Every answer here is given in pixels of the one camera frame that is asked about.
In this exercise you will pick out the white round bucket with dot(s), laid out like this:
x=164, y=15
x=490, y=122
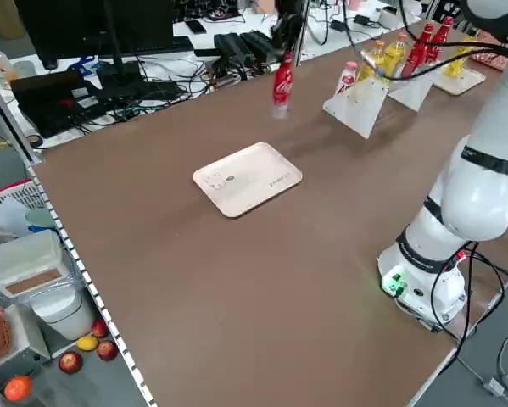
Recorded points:
x=63, y=313

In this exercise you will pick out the black phone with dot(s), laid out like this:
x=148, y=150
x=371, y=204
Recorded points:
x=196, y=26

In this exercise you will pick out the black electronics box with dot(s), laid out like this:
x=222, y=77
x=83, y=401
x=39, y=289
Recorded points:
x=50, y=102

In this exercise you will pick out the white lidded plastic container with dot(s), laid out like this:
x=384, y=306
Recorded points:
x=22, y=263

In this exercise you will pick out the pale tray with rabbit print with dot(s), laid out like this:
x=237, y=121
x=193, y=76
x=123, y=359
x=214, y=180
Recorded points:
x=253, y=178
x=461, y=85

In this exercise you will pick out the black monitor stand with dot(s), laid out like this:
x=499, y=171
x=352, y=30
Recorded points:
x=116, y=51

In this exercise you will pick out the white desk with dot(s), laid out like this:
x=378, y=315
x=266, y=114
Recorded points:
x=236, y=23

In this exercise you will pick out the yellow pear drink bottle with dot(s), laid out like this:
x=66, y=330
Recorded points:
x=395, y=53
x=374, y=70
x=455, y=68

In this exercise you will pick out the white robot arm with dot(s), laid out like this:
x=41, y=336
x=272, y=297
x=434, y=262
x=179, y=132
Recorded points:
x=478, y=199

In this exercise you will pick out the aluminium frame rail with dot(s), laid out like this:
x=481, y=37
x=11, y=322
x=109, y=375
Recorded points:
x=79, y=271

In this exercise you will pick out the black computer monitor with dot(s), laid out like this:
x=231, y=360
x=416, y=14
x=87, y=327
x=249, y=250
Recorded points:
x=75, y=25

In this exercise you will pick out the black finned power supply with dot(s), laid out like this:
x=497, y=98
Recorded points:
x=258, y=42
x=230, y=46

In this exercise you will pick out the red and white crate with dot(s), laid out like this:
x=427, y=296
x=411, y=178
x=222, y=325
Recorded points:
x=7, y=193

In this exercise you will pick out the red apple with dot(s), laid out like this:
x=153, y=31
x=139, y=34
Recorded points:
x=70, y=362
x=107, y=350
x=99, y=328

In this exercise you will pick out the pink patterned packet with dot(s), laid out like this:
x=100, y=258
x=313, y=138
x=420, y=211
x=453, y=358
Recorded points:
x=493, y=61

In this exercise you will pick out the orange fruit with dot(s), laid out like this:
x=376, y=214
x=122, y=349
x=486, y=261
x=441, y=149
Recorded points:
x=18, y=388

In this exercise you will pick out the white AD milk drink bottle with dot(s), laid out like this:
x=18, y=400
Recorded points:
x=347, y=80

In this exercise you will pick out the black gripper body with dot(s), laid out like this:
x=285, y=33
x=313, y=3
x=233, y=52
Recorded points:
x=290, y=6

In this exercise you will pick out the yellow lemon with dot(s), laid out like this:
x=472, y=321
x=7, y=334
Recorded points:
x=87, y=343

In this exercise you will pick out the red Coca-Cola bottle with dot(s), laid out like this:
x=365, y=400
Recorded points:
x=419, y=53
x=441, y=36
x=283, y=85

